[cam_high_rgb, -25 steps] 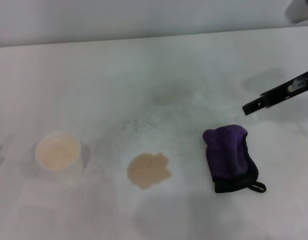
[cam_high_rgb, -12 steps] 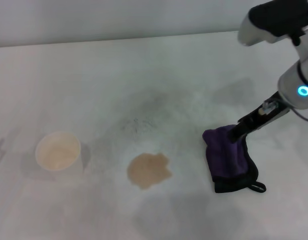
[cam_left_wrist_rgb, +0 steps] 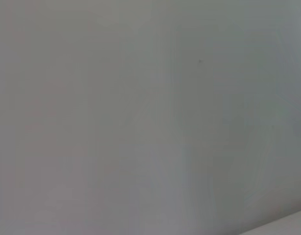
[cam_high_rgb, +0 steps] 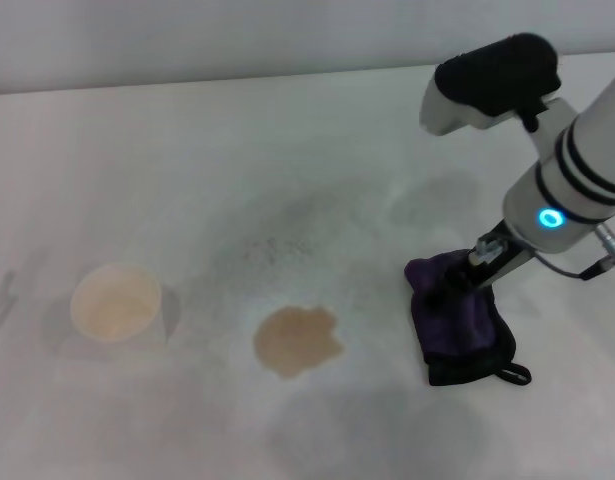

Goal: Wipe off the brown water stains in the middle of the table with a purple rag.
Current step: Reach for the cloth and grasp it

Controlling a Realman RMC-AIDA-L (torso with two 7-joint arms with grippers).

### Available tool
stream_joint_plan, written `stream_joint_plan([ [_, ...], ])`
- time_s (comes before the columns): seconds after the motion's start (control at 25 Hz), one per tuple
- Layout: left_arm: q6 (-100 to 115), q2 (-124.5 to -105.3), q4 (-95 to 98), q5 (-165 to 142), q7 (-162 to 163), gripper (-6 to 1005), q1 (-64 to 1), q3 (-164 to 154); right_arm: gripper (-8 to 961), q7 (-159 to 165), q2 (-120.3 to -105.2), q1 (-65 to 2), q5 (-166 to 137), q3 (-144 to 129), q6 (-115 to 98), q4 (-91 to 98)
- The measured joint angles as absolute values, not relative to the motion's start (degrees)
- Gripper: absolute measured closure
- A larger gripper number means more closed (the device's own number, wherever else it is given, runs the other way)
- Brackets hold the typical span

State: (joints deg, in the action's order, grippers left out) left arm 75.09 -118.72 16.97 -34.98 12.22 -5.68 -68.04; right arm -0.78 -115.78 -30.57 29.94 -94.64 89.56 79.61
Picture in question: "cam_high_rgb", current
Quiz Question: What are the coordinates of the white paper cup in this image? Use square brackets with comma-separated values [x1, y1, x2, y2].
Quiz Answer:
[61, 262, 169, 359]

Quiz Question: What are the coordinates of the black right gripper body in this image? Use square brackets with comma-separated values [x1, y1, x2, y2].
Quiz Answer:
[464, 219, 534, 294]

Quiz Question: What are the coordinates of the grey cable with metal plug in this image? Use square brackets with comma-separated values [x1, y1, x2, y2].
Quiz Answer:
[531, 222, 615, 282]

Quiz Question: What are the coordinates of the purple rag with black trim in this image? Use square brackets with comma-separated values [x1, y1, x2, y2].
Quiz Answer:
[403, 249, 533, 388]

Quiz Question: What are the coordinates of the brown water stain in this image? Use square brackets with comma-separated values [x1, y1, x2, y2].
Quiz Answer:
[252, 304, 345, 381]

